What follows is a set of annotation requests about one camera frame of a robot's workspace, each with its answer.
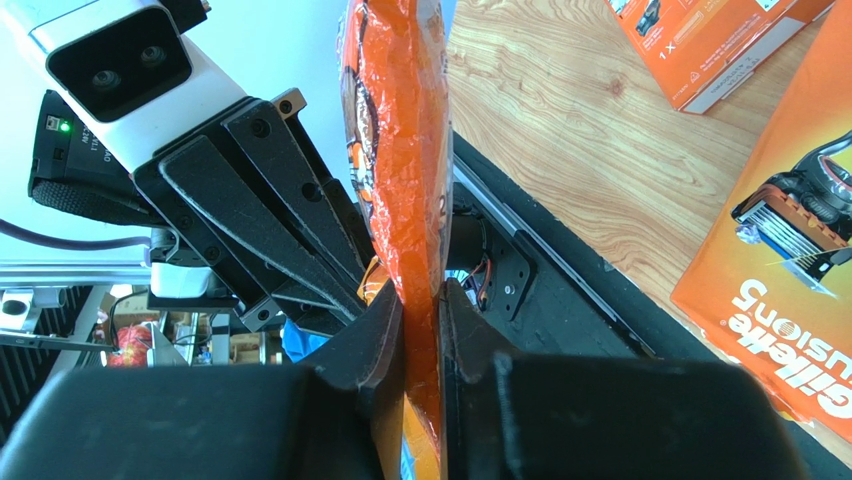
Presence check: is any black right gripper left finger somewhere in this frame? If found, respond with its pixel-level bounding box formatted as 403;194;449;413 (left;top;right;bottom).
1;284;404;479

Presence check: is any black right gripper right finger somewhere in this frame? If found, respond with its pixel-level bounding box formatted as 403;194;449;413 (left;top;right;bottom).
439;279;807;479

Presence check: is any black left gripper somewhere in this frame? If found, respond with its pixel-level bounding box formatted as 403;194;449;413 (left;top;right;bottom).
28;89;372;333

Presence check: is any orange BIC razor bag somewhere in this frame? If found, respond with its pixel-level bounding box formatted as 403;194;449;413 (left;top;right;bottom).
340;1;452;449

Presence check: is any orange Gillette Fusion5 box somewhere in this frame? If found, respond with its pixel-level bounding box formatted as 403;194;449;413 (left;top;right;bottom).
671;1;851;439

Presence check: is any orange razor cartridge box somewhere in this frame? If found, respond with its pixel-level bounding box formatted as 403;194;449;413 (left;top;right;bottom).
607;0;834;115

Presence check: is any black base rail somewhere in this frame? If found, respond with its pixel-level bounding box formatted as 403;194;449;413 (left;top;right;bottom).
449;136;851;479

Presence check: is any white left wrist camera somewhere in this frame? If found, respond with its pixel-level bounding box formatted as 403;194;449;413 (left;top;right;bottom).
1;0;246;172

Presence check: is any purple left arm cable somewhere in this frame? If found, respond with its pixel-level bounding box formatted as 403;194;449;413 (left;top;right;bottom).
0;218;153;252

